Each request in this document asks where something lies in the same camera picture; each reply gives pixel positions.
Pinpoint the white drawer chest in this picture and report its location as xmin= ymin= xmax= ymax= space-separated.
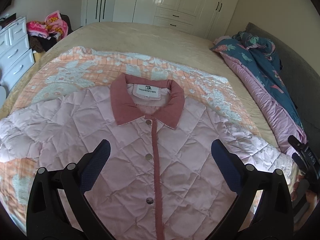
xmin=0 ymin=17 xmax=35 ymax=94

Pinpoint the beige bed cover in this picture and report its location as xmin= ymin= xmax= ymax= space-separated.
xmin=1 ymin=22 xmax=278 ymax=147

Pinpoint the white bedroom door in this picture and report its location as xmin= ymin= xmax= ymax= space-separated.
xmin=81 ymin=0 xmax=115 ymax=26

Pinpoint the blue floral pink quilt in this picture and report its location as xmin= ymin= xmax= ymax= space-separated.
xmin=211 ymin=31 xmax=307 ymax=155

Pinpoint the orange white checkered blanket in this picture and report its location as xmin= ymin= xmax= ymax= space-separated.
xmin=0 ymin=45 xmax=263 ymax=213

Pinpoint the dark clothes pile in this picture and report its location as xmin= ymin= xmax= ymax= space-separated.
xmin=28 ymin=14 xmax=74 ymax=54

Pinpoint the person's right hand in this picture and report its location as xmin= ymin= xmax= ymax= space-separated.
xmin=291 ymin=175 xmax=318 ymax=218

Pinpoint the pink quilted jacket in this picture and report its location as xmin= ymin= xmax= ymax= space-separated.
xmin=1 ymin=74 xmax=292 ymax=239

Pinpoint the dark grey headboard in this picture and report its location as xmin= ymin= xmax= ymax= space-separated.
xmin=246 ymin=22 xmax=320 ymax=151

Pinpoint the white rounded cabinet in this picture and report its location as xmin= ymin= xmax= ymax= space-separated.
xmin=0 ymin=86 xmax=7 ymax=108

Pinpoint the white wardrobe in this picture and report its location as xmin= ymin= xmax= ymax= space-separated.
xmin=113 ymin=0 xmax=238 ymax=40

